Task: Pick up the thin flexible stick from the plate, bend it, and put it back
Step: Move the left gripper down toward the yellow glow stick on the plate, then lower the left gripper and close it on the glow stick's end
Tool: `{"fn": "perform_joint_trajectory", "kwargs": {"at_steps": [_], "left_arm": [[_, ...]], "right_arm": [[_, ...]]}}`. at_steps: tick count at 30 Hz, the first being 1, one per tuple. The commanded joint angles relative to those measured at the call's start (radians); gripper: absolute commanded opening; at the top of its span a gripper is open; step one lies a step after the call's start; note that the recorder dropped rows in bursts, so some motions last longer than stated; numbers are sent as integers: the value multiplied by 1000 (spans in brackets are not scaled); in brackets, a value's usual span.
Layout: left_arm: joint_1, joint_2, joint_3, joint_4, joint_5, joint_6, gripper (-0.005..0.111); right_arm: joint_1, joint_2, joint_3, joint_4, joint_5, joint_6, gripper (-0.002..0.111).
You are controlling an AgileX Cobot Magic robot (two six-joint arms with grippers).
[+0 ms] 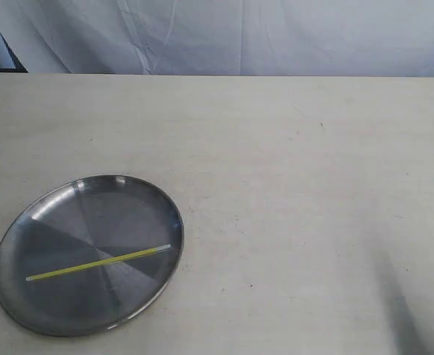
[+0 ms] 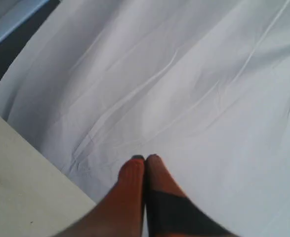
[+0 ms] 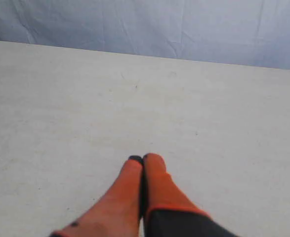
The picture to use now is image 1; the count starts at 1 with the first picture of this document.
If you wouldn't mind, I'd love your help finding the yellow glow stick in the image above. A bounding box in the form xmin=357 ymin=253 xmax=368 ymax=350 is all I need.
xmin=25 ymin=244 xmax=172 ymax=282

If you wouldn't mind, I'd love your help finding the white backdrop cloth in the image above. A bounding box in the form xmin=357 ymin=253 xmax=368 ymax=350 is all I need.
xmin=0 ymin=1 xmax=434 ymax=77

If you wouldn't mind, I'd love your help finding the round stainless steel plate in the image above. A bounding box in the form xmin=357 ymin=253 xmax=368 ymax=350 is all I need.
xmin=0 ymin=175 xmax=184 ymax=337

